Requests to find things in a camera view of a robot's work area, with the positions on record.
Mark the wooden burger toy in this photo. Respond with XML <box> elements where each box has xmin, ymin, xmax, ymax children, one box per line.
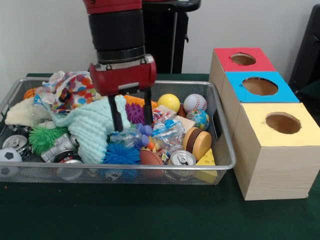
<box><xmin>182</xmin><ymin>127</ymin><xmax>213</xmax><ymax>162</ymax></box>

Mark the silver drink can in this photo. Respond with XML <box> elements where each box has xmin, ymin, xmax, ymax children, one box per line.
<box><xmin>169</xmin><ymin>149</ymin><xmax>197</xmax><ymax>166</ymax></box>

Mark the dark green tablecloth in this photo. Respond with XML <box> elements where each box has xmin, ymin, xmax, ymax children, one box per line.
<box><xmin>0</xmin><ymin>72</ymin><xmax>320</xmax><ymax>240</ymax></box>

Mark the purple plastic toy piece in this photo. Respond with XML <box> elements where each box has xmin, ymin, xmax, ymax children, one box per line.
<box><xmin>134</xmin><ymin>122</ymin><xmax>154</xmax><ymax>149</ymax></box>

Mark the shallow clear mesh bin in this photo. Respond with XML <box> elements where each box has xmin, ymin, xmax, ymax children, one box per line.
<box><xmin>0</xmin><ymin>76</ymin><xmax>238</xmax><ymax>186</ymax></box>

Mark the green spiky toy with eyes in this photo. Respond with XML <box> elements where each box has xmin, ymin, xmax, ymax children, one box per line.
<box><xmin>27</xmin><ymin>124</ymin><xmax>70</xmax><ymax>155</ymax></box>

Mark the globe print ball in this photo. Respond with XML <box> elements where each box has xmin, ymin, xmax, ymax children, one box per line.
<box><xmin>186</xmin><ymin>108</ymin><xmax>211</xmax><ymax>132</ymax></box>

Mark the black stand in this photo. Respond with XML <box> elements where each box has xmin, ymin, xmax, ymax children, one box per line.
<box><xmin>288</xmin><ymin>4</ymin><xmax>320</xmax><ymax>94</ymax></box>

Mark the mint green waffle cloth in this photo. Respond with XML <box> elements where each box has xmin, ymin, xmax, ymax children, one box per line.
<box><xmin>49</xmin><ymin>94</ymin><xmax>132</xmax><ymax>165</ymax></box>

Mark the blue spiky ball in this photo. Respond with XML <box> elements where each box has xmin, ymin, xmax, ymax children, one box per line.
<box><xmin>101</xmin><ymin>142</ymin><xmax>141</xmax><ymax>165</ymax></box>

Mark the yellow cheese wedge toy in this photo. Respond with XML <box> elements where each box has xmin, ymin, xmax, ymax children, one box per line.
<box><xmin>195</xmin><ymin>147</ymin><xmax>218</xmax><ymax>185</ymax></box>

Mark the small soccer ball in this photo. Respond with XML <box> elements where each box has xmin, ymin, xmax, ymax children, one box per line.
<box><xmin>0</xmin><ymin>147</ymin><xmax>23</xmax><ymax>177</ymax></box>

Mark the cream waffle cloth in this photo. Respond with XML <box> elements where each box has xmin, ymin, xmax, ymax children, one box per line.
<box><xmin>4</xmin><ymin>98</ymin><xmax>51</xmax><ymax>127</ymax></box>

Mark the multicoloured dotted cloth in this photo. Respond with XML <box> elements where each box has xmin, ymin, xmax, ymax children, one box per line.
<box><xmin>34</xmin><ymin>70</ymin><xmax>106</xmax><ymax>115</ymax></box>

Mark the wooden box with three holes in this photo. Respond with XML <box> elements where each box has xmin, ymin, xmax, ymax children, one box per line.
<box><xmin>208</xmin><ymin>47</ymin><xmax>314</xmax><ymax>201</ymax></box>

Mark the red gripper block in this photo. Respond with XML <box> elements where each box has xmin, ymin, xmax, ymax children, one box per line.
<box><xmin>89</xmin><ymin>53</ymin><xmax>157</xmax><ymax>133</ymax></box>

